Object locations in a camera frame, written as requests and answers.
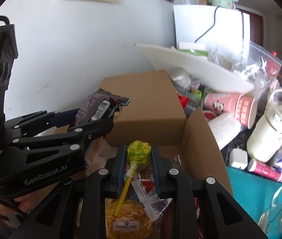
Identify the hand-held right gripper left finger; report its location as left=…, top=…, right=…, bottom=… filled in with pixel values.
left=9, top=144, right=129, bottom=239

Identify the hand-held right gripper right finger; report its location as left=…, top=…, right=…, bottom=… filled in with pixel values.
left=151, top=144, right=268, bottom=239

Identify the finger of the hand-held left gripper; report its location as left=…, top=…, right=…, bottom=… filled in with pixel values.
left=12, top=118, right=115, bottom=155
left=5, top=108, right=81, bottom=136

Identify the yellow green lollipop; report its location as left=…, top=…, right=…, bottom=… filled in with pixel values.
left=112, top=141, right=153, bottom=216

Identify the silver snack packet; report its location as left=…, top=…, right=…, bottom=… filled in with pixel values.
left=131, top=172, right=174, bottom=221

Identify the dark brown snack packet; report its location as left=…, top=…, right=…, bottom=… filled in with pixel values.
left=75, top=88, right=131, bottom=167

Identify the yellow crispy snack packet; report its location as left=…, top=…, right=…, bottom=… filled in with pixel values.
left=105, top=198, right=154, bottom=239

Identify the brown cardboard box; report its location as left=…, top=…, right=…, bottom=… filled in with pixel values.
left=69, top=70, right=233, bottom=239

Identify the person's left hand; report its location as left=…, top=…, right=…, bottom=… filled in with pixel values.
left=13, top=193, right=41, bottom=213

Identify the white paper roll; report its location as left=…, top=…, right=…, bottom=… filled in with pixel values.
left=209, top=112, right=242, bottom=150

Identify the small white charger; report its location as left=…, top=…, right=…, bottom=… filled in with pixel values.
left=229, top=148, right=248, bottom=170

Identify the silver foil pouch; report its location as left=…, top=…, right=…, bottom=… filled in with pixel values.
left=169, top=67, right=194, bottom=87

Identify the pink paper cup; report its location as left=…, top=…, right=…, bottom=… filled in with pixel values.
left=204, top=93, right=258, bottom=129

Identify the pink tube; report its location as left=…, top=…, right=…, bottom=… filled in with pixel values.
left=248, top=159, right=282, bottom=182

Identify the white foam board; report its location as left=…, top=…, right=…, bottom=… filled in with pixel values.
left=136, top=43, right=255, bottom=97

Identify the white thermos jug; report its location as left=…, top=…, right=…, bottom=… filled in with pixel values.
left=246, top=89, right=282, bottom=162

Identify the clear glass mug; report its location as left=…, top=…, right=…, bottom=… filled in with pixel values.
left=258, top=182, right=282, bottom=232

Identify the large clear zip bag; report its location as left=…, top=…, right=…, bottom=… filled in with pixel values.
left=231, top=38, right=282, bottom=97

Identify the white fridge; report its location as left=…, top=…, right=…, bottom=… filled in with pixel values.
left=173, top=4, right=251, bottom=53

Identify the red cola bottle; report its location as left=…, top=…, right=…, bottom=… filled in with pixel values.
left=265, top=51, right=282, bottom=80

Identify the brown wooden door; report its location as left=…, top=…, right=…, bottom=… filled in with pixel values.
left=236, top=7, right=263, bottom=48

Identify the black cable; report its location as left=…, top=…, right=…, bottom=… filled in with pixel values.
left=194, top=6, right=218, bottom=43

